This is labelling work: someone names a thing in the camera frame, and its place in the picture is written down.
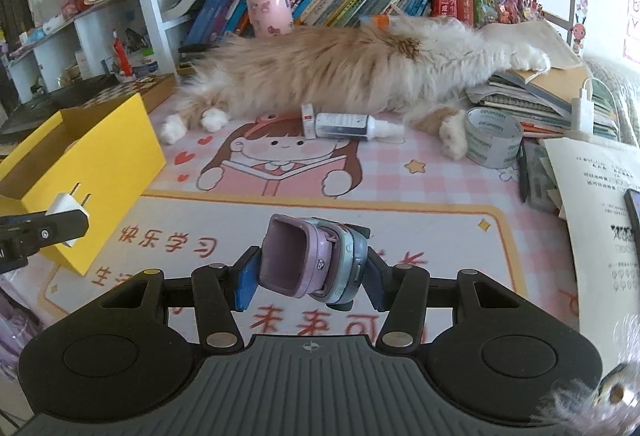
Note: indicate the stack of notebooks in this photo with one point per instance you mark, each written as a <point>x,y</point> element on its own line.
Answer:
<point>542,103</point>

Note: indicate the black electronic keyboard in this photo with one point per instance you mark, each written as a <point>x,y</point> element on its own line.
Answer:
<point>29,116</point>

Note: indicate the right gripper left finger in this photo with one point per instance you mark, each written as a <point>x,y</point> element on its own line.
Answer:
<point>218,291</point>

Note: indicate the small white plug adapter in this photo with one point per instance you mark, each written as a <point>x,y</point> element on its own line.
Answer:
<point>71,215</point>

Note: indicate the pink checkered table mat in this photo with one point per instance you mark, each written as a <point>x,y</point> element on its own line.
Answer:
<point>215,195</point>

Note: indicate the purple blue kids watch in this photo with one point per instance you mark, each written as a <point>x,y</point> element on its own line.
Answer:
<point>321,258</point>

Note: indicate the pink cartoon cup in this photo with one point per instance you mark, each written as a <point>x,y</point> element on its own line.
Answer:
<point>270,17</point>

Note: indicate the fluffy orange white cat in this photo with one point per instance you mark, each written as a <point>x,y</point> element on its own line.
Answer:
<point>416,68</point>

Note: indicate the clear tape roll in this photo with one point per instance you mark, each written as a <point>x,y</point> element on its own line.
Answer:
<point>493,137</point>

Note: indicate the wooden chessboard box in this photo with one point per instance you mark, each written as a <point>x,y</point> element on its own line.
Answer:
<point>153,89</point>

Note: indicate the white red staples box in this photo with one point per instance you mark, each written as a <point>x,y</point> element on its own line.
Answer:
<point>308,121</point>

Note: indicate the yellow cardboard box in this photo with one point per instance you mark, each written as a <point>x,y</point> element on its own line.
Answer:
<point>105,156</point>

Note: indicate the white printed paper sheet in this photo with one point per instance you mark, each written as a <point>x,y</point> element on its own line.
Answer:
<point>592,181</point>

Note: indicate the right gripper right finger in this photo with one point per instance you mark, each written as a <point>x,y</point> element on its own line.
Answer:
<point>401,292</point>

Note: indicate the white spray bottle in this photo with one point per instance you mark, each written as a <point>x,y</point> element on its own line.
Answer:
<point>356,127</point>

